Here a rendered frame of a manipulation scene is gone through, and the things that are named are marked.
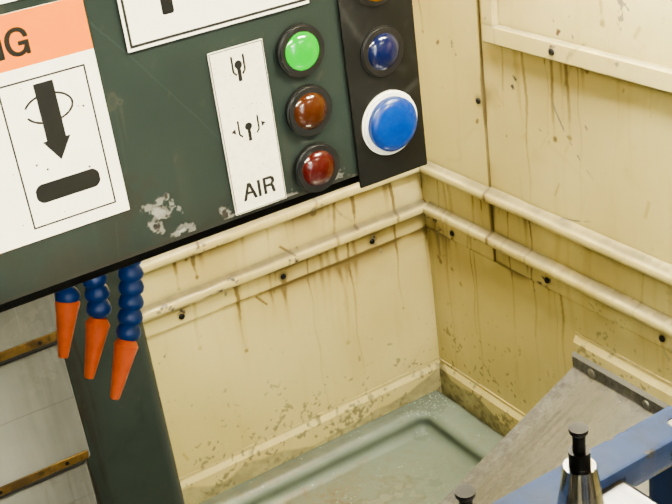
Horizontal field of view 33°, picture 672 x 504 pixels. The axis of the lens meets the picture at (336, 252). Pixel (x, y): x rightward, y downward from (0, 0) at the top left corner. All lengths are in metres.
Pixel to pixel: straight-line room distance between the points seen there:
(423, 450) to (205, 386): 0.44
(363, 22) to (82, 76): 0.15
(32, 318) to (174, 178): 0.73
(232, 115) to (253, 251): 1.29
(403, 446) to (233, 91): 1.60
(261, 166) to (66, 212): 0.10
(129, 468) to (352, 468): 0.70
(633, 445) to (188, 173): 0.58
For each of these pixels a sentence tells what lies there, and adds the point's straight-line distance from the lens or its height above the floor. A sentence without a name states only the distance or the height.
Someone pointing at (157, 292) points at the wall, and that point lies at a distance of 1.79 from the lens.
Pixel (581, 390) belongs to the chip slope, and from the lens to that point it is 1.78.
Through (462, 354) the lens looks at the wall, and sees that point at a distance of 2.09.
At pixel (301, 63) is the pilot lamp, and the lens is 0.57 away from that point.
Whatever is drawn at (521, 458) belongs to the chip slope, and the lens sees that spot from 1.74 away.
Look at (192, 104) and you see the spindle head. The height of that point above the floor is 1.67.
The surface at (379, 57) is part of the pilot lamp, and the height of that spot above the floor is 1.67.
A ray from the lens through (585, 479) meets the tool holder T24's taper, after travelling 0.89.
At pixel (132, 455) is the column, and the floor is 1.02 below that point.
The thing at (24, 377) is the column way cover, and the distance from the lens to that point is 1.31.
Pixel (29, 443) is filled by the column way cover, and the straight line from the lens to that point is 1.35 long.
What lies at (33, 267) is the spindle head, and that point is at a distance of 0.55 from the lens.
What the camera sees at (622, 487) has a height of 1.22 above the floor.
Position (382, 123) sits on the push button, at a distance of 0.60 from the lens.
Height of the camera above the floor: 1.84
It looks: 26 degrees down
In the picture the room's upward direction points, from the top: 8 degrees counter-clockwise
